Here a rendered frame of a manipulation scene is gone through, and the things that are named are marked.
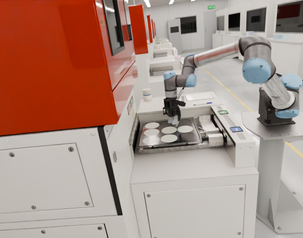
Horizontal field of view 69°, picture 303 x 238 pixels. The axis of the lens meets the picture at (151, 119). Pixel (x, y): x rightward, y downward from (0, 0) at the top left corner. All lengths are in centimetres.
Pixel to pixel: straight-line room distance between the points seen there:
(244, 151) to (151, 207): 55
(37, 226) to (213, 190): 82
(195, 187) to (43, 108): 77
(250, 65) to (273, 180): 105
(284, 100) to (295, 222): 111
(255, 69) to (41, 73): 85
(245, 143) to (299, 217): 118
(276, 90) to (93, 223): 107
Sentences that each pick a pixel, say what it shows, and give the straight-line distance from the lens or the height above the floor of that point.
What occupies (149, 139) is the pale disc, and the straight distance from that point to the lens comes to 135.
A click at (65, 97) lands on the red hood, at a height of 134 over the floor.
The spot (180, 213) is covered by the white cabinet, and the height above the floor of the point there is 61.
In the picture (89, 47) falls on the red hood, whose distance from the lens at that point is 72.
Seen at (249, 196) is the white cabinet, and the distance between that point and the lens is 127.
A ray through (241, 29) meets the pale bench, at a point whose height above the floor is 110.
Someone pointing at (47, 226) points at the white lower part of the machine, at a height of 78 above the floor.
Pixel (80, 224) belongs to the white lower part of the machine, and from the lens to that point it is 108.
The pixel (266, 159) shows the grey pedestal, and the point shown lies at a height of 55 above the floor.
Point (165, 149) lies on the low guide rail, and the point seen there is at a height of 84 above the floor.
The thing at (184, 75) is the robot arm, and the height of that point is 125.
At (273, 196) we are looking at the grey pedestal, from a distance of 201.
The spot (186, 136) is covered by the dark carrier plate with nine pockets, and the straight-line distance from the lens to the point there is 133.
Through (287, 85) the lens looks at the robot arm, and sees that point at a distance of 148.
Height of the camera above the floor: 151
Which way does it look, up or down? 22 degrees down
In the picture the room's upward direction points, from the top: 7 degrees counter-clockwise
